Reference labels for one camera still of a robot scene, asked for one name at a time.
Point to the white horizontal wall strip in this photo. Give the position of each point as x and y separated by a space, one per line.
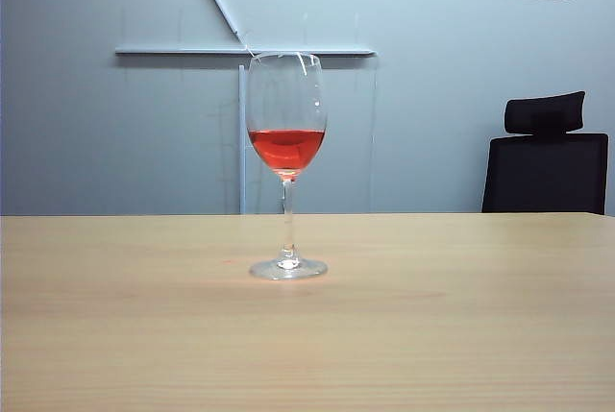
192 51

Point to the black office chair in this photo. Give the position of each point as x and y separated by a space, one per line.
545 172

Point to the white vertical wall strip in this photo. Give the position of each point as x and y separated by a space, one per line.
242 143

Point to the red liquid in glass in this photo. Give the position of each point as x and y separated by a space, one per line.
287 148

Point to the clear stemmed wine glass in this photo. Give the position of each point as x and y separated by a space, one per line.
287 95

